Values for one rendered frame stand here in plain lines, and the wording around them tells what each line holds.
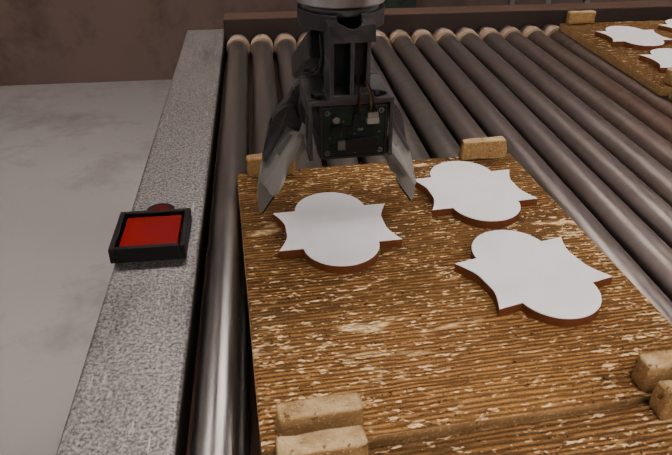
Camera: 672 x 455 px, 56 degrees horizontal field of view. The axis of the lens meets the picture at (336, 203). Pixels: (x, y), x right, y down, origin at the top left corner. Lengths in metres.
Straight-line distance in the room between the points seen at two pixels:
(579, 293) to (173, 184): 0.49
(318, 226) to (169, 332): 0.18
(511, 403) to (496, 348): 0.06
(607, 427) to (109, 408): 0.36
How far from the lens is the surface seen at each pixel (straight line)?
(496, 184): 0.75
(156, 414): 0.52
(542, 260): 0.63
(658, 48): 1.37
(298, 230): 0.65
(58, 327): 2.14
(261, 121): 0.97
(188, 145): 0.92
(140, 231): 0.71
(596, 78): 1.25
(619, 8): 1.65
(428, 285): 0.59
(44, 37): 4.15
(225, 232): 0.70
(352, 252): 0.61
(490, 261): 0.62
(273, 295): 0.58
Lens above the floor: 1.29
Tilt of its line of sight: 30 degrees down
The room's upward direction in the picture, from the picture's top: straight up
